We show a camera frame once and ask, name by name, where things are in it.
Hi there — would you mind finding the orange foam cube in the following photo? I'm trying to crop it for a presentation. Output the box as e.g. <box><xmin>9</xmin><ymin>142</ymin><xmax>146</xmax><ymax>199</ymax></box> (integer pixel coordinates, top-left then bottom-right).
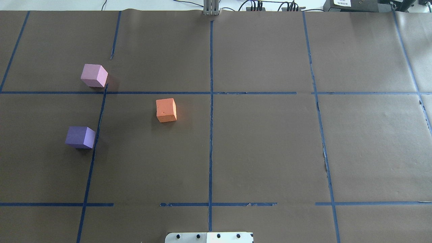
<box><xmin>156</xmin><ymin>98</ymin><xmax>177</xmax><ymax>123</ymax></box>

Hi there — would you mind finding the brown paper table cover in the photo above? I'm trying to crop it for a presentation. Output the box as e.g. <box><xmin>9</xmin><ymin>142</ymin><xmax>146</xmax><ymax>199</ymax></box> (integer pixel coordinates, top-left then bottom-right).
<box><xmin>1</xmin><ymin>9</ymin><xmax>431</xmax><ymax>243</ymax></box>

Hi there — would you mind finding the black power strip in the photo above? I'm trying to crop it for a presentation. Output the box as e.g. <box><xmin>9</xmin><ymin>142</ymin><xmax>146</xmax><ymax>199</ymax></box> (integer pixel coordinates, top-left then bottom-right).
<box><xmin>246</xmin><ymin>5</ymin><xmax>266</xmax><ymax>12</ymax></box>

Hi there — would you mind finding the pink foam cube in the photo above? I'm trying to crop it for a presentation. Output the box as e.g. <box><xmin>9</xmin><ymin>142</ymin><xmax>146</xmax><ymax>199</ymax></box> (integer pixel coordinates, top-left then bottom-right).
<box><xmin>80</xmin><ymin>64</ymin><xmax>108</xmax><ymax>88</ymax></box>

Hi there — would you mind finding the purple foam cube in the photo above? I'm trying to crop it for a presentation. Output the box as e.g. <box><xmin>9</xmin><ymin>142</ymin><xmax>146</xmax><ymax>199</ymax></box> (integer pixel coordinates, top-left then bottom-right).
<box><xmin>65</xmin><ymin>126</ymin><xmax>96</xmax><ymax>149</ymax></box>

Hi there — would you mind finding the black box with label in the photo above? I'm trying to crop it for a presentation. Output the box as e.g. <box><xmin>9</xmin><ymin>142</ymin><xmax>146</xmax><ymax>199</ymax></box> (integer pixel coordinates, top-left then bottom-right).
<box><xmin>323</xmin><ymin>0</ymin><xmax>395</xmax><ymax>12</ymax></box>

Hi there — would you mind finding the aluminium frame post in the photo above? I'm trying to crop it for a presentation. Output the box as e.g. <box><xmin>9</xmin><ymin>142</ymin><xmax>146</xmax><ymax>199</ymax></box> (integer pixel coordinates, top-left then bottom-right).
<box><xmin>203</xmin><ymin>0</ymin><xmax>220</xmax><ymax>16</ymax></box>

